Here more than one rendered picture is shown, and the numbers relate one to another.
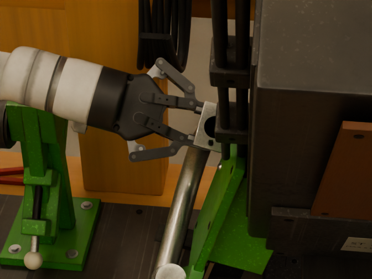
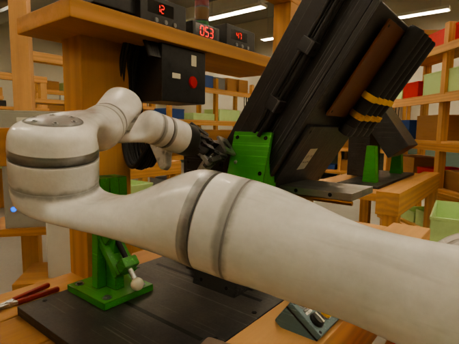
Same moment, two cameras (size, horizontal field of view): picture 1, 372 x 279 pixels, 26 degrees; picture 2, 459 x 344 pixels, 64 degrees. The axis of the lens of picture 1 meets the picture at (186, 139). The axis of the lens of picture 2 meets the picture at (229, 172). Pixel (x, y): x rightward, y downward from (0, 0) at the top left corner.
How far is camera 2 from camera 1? 0.97 m
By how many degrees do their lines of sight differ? 61
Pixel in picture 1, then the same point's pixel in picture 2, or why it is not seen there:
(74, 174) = (70, 280)
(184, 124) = not seen: outside the picture
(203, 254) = not seen: hidden behind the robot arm
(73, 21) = not seen: hidden behind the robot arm
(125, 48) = (115, 165)
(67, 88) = (181, 124)
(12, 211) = (67, 297)
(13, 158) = (16, 292)
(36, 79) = (168, 120)
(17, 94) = (161, 129)
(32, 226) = (130, 259)
